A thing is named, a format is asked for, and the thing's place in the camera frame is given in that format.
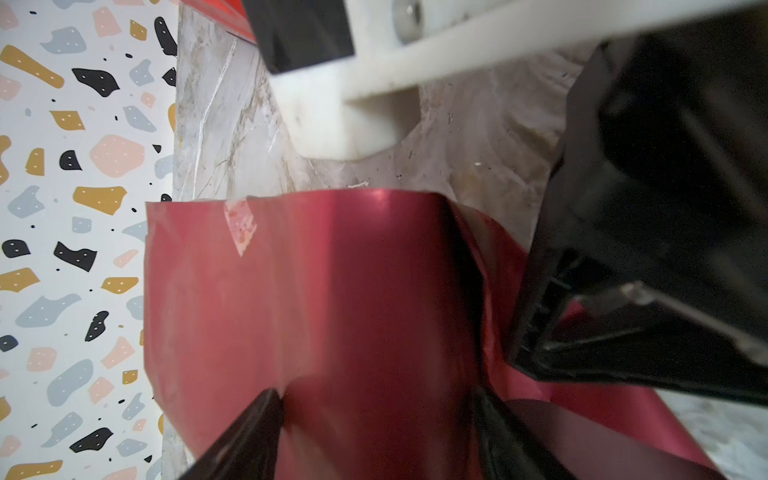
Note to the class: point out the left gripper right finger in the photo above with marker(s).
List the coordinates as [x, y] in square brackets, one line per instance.
[507, 448]

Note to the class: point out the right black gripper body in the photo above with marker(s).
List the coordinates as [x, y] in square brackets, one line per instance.
[648, 265]

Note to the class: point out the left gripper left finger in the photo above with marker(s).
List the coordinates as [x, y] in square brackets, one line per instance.
[248, 449]

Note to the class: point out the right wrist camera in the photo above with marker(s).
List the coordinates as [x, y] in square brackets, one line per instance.
[345, 75]

